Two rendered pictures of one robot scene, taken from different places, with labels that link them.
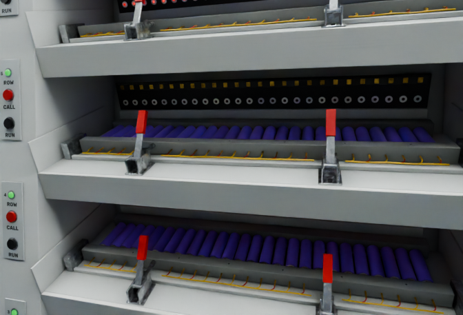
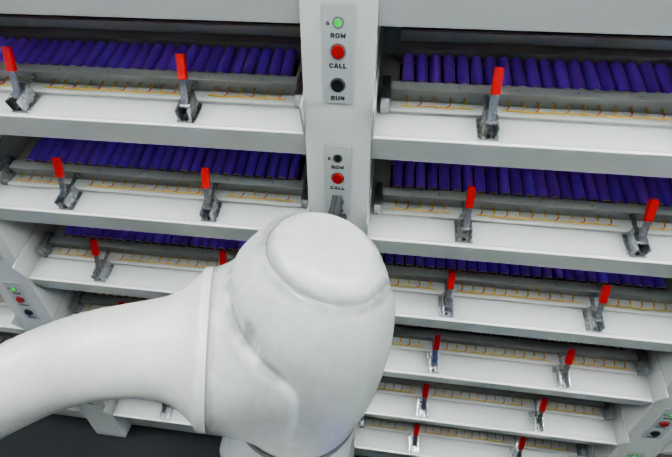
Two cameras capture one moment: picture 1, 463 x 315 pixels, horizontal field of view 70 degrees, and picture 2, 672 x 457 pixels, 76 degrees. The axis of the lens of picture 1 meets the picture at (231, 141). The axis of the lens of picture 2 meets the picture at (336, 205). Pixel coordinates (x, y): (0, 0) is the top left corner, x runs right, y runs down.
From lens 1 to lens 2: 52 cm
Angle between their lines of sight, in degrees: 35
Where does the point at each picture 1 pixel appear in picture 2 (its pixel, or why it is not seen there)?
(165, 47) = (53, 123)
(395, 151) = (261, 187)
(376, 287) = not seen: hidden behind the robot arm
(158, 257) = (112, 246)
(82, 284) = (58, 268)
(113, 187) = (53, 217)
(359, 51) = (208, 140)
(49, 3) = not seen: outside the picture
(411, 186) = (260, 222)
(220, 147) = (134, 178)
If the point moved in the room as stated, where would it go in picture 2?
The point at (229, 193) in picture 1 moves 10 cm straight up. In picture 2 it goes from (141, 224) to (125, 177)
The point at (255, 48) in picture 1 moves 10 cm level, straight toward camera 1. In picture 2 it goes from (130, 131) to (105, 166)
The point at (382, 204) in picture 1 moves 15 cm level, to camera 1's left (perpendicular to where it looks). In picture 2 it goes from (242, 233) to (153, 240)
